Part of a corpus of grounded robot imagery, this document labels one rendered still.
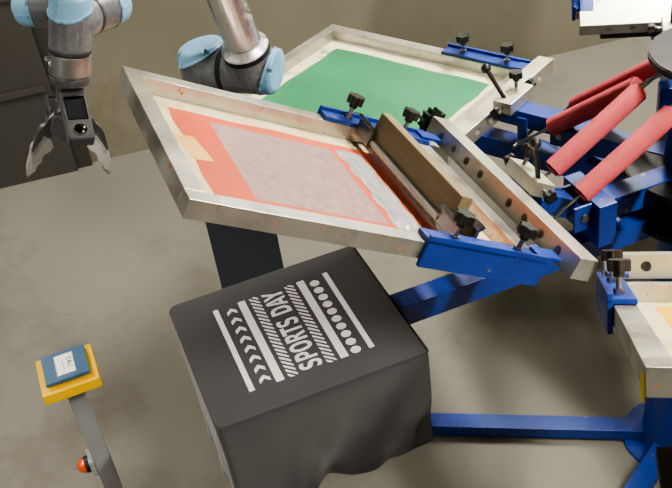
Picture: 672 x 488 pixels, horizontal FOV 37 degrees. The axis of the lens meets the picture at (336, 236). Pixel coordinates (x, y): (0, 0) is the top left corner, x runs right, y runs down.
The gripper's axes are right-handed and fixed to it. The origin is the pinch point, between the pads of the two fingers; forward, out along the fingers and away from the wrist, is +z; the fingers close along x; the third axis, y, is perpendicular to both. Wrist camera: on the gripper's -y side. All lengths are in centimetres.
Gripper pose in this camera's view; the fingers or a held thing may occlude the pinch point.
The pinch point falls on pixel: (69, 178)
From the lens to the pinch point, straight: 193.9
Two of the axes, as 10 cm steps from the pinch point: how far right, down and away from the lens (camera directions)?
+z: -1.5, 8.5, 5.0
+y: -3.6, -5.2, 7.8
